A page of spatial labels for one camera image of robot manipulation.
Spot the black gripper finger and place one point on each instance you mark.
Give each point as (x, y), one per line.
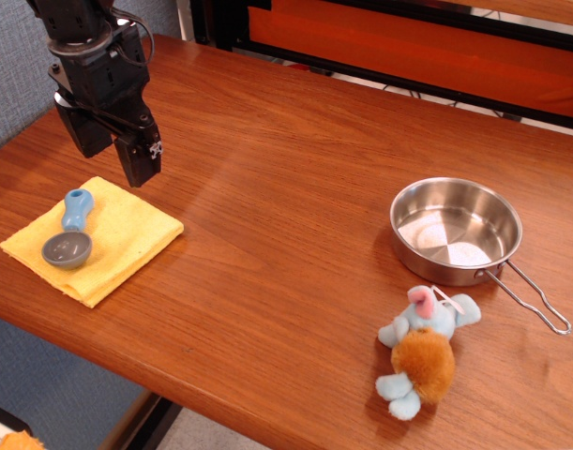
(140, 154)
(88, 135)

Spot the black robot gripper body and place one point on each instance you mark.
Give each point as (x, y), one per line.
(104, 76)

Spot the silver pot with wire handle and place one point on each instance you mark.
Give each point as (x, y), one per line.
(456, 232)

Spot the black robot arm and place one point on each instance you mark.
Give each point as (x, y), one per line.
(75, 21)

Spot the yellow folded towel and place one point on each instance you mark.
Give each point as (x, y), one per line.
(127, 233)

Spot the blue scoop with grey bowl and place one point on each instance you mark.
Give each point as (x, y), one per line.
(71, 248)

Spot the blue and orange plush toy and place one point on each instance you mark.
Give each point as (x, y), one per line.
(421, 354)

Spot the orange panel with black frame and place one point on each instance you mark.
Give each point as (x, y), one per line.
(496, 59)

